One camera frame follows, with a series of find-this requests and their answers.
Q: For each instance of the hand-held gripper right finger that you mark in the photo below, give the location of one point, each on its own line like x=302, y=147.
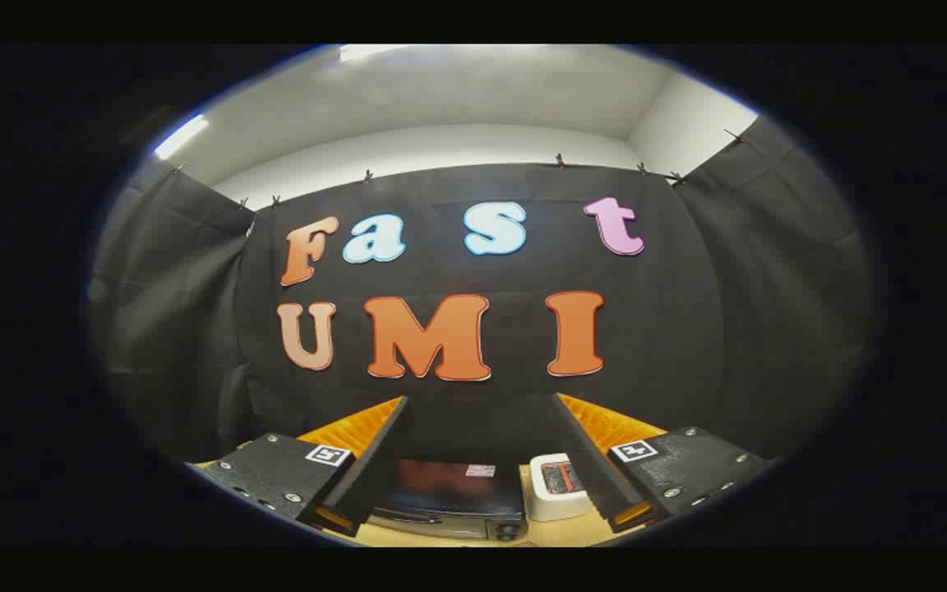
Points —
x=593, y=469

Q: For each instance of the white bread toaster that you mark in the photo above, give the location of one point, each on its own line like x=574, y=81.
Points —
x=552, y=503

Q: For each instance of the row of black cloth clips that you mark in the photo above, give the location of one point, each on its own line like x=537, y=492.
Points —
x=560, y=160

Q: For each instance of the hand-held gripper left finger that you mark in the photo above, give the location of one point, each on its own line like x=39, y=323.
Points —
x=375, y=464

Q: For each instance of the black toaster oven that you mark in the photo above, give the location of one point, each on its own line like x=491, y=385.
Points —
x=441, y=493

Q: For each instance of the ceiling light panel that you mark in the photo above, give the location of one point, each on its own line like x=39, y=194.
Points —
x=182, y=136
x=371, y=52

